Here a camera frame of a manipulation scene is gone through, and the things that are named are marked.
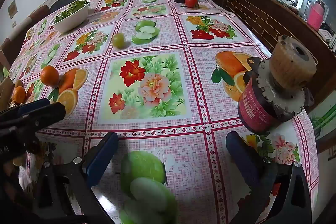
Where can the brown brick-pattern counter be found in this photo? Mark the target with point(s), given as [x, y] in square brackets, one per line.
[262, 16]

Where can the leafy greens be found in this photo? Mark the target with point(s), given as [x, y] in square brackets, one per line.
[71, 9]

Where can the red tomato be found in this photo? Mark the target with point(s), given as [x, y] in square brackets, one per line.
[191, 2]

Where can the white bowl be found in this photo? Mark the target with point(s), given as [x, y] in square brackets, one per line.
[72, 20]

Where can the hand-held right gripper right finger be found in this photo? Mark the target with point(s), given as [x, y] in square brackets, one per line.
[242, 158]

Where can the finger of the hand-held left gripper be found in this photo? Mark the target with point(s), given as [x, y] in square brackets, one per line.
[32, 106]
[48, 112]

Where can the yellow wall sticker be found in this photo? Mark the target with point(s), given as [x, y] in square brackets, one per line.
[11, 10]

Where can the cardboard box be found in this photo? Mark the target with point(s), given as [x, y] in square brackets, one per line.
[5, 91]

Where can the white wall socket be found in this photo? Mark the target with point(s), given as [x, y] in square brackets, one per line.
[13, 24]

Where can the orange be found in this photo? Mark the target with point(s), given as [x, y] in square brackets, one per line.
[50, 76]
[19, 95]

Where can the pink bottle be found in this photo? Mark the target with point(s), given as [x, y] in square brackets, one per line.
[315, 16]

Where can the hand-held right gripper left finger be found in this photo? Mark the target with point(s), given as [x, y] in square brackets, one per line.
[101, 161]

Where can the green grape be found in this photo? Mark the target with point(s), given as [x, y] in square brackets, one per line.
[118, 40]

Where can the brown armchair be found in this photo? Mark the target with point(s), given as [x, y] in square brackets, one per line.
[39, 12]

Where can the fruit and flower printed tablecloth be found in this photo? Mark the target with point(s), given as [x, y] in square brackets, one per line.
[183, 98]

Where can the red motor with wooden pulley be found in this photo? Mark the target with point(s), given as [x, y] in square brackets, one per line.
[273, 98]

